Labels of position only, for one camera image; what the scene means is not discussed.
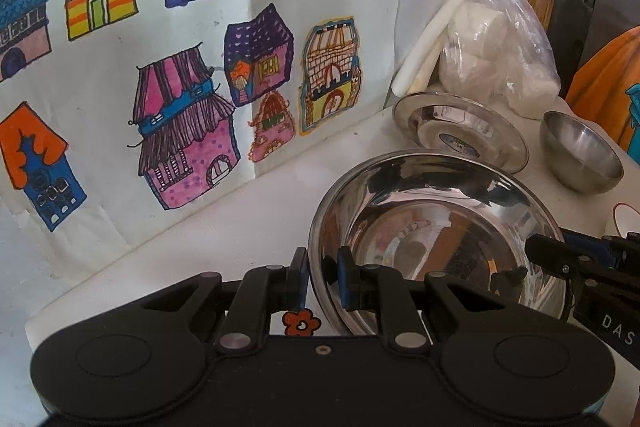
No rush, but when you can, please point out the white bowl red rim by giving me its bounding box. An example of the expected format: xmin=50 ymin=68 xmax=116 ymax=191
xmin=604 ymin=202 xmax=640 ymax=239

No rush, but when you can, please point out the small steel bowl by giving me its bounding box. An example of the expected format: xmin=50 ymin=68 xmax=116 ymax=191
xmin=539 ymin=110 xmax=624 ymax=195

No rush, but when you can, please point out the white printed table cloth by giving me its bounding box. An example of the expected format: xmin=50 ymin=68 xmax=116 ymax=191
xmin=24 ymin=95 xmax=640 ymax=353

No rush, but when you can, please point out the orange dress lady painting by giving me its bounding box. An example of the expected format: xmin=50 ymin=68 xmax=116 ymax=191
xmin=565 ymin=26 xmax=639 ymax=161

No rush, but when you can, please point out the steel plate with sticker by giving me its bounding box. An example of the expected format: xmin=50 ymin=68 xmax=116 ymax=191
xmin=393 ymin=93 xmax=529 ymax=173

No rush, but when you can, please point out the plastic bag of white buns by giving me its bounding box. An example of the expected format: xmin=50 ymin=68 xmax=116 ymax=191
xmin=439 ymin=0 xmax=561 ymax=120

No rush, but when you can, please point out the colourful houses drawing paper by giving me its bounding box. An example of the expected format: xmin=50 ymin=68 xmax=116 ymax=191
xmin=1 ymin=0 xmax=399 ymax=281

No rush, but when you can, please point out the white rolled stick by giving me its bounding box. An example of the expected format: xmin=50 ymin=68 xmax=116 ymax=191
xmin=390 ymin=0 xmax=465 ymax=98

